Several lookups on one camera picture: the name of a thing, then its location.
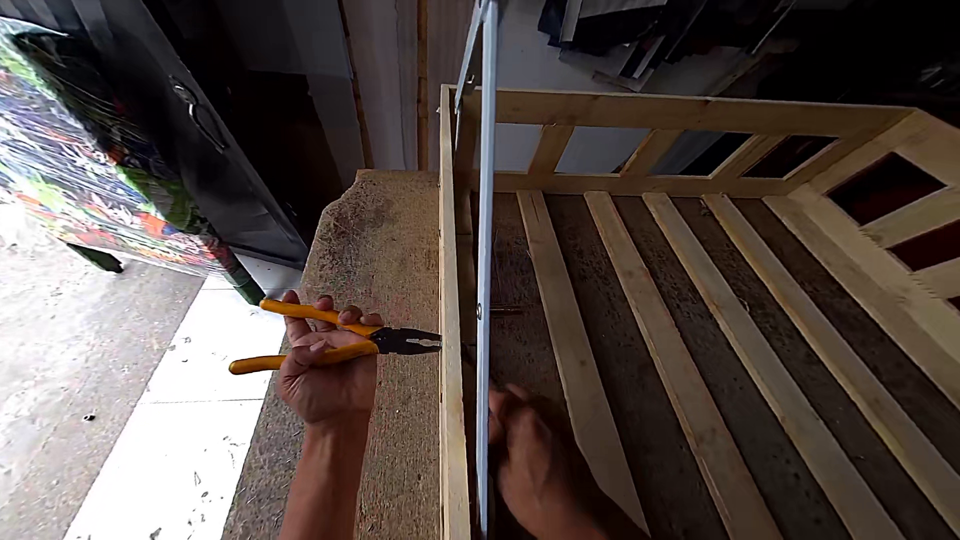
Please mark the person's left hand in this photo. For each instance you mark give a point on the person's left hand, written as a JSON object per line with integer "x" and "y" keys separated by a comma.
{"x": 330, "y": 390}

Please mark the person's right hand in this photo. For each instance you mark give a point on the person's right hand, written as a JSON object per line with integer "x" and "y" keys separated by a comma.
{"x": 531, "y": 457}

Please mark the person's left little finger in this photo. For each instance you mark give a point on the person's left little finger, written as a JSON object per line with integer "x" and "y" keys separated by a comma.
{"x": 371, "y": 320}

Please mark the person's left ring finger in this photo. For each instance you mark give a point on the person's left ring finger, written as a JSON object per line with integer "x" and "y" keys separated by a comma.
{"x": 349, "y": 315}

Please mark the person's left thumb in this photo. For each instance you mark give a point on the person's left thumb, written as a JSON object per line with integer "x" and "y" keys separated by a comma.
{"x": 301, "y": 358}

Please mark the person's left index finger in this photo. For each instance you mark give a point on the person's left index finger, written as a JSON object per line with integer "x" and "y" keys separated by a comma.
{"x": 296, "y": 328}

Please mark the person's right fingers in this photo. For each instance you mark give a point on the person's right fingers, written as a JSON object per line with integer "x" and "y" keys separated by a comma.
{"x": 504, "y": 409}

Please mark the person's left middle finger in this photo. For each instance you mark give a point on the person's left middle finger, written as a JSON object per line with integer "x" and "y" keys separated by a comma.
{"x": 324, "y": 304}

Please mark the person's right forearm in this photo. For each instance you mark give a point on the person's right forearm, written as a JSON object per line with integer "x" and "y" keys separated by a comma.
{"x": 589, "y": 517}

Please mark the person's left forearm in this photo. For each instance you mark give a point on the person's left forearm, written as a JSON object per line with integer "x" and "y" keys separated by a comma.
{"x": 326, "y": 480}

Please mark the brown rough board table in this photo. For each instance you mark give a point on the brown rough board table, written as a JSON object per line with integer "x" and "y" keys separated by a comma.
{"x": 390, "y": 255}

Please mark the thin metal bolt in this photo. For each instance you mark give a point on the thin metal bolt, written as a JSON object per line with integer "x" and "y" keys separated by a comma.
{"x": 507, "y": 310}

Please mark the white metal bar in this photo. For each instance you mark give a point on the white metal bar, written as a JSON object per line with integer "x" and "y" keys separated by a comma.
{"x": 485, "y": 225}

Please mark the colourful plastic-wrapped furniture, green legs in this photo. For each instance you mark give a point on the colourful plastic-wrapped furniture, green legs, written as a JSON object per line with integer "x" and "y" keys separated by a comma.
{"x": 97, "y": 172}

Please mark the pile of dark boards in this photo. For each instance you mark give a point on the pile of dark boards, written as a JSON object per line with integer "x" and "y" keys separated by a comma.
{"x": 622, "y": 30}

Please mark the wooden frame with slats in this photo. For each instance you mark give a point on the wooden frame with slats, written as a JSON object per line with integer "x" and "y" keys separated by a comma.
{"x": 616, "y": 259}

